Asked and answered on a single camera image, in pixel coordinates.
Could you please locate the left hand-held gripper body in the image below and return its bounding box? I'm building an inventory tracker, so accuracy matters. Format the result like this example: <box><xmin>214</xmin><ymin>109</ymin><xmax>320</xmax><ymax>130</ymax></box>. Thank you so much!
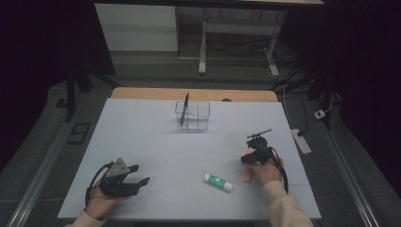
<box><xmin>99</xmin><ymin>157</ymin><xmax>140</xmax><ymax>199</ymax></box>

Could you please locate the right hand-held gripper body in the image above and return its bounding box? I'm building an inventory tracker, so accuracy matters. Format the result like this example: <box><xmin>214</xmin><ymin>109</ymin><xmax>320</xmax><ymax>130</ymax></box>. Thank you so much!
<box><xmin>246</xmin><ymin>128</ymin><xmax>278</xmax><ymax>165</ymax></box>

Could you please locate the orange marker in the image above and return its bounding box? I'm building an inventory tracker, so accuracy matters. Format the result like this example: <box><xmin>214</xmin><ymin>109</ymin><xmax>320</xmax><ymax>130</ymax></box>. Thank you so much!
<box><xmin>241</xmin><ymin>150</ymin><xmax>253</xmax><ymax>183</ymax></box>

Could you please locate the white and green glue stick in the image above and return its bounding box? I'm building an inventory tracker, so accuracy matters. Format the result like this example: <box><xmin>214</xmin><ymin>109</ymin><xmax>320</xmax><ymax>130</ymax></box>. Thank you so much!
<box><xmin>203</xmin><ymin>173</ymin><xmax>235</xmax><ymax>192</ymax></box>

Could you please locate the clear plastic organizer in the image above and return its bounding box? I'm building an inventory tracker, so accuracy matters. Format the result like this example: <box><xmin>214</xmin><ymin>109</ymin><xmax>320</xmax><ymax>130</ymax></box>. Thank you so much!
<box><xmin>174</xmin><ymin>100</ymin><xmax>212</xmax><ymax>131</ymax></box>

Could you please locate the blue pen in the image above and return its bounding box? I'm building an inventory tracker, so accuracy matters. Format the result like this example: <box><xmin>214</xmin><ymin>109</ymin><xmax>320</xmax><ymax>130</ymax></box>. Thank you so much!
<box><xmin>179</xmin><ymin>92</ymin><xmax>190</xmax><ymax>128</ymax></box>

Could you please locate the person's right hand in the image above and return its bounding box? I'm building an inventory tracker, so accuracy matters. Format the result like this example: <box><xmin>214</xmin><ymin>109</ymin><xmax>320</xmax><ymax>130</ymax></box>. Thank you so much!
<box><xmin>250</xmin><ymin>157</ymin><xmax>285</xmax><ymax>187</ymax></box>

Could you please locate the person's left hand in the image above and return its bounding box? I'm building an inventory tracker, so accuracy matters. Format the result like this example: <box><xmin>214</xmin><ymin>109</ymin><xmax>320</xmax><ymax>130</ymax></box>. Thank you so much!
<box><xmin>85</xmin><ymin>181</ymin><xmax>127</xmax><ymax>220</ymax></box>

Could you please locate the white power strip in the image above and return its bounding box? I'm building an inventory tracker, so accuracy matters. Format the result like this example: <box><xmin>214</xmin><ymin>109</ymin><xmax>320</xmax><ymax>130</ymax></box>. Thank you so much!
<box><xmin>290</xmin><ymin>128</ymin><xmax>312</xmax><ymax>155</ymax></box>

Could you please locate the dark floor plate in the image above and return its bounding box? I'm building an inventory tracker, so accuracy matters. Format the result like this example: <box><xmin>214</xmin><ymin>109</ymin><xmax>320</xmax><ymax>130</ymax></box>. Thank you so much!
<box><xmin>68</xmin><ymin>122</ymin><xmax>92</xmax><ymax>146</ymax></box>

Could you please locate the black stand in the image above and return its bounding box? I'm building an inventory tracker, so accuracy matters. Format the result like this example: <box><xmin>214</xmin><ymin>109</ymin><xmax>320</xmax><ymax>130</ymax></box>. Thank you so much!
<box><xmin>64</xmin><ymin>62</ymin><xmax>93</xmax><ymax>123</ymax></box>

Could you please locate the desk with white legs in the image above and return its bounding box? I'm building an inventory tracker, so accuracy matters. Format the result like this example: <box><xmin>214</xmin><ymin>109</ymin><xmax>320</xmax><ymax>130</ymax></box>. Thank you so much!
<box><xmin>176</xmin><ymin>0</ymin><xmax>325</xmax><ymax>77</ymax></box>

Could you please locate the white panel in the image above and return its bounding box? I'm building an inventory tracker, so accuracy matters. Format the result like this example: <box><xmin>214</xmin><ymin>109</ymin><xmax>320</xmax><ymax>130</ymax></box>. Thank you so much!
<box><xmin>95</xmin><ymin>3</ymin><xmax>179</xmax><ymax>52</ymax></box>

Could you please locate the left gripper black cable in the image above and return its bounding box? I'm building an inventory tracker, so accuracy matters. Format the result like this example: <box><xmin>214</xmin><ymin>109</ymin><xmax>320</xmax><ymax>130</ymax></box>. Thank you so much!
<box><xmin>84</xmin><ymin>162</ymin><xmax>113</xmax><ymax>207</ymax></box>

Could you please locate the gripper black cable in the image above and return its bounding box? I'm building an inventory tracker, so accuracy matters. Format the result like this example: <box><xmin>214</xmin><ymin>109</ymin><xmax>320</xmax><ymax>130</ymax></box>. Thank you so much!
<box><xmin>268</xmin><ymin>147</ymin><xmax>289</xmax><ymax>194</ymax></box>
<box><xmin>84</xmin><ymin>162</ymin><xmax>113</xmax><ymax>207</ymax></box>

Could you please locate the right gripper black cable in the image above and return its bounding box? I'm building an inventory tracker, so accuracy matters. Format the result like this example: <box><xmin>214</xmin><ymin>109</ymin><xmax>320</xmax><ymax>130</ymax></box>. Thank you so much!
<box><xmin>268</xmin><ymin>147</ymin><xmax>289</xmax><ymax>194</ymax></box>

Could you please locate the aluminium rail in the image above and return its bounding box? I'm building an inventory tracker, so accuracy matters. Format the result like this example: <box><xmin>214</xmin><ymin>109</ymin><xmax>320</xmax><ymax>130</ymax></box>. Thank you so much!
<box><xmin>6</xmin><ymin>122</ymin><xmax>72</xmax><ymax>227</ymax></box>
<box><xmin>321</xmin><ymin>122</ymin><xmax>379</xmax><ymax>227</ymax></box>

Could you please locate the tangle of black cables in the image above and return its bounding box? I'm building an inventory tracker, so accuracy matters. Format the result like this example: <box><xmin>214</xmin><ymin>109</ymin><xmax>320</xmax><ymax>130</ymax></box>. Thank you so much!
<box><xmin>207</xmin><ymin>32</ymin><xmax>299</xmax><ymax>64</ymax></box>

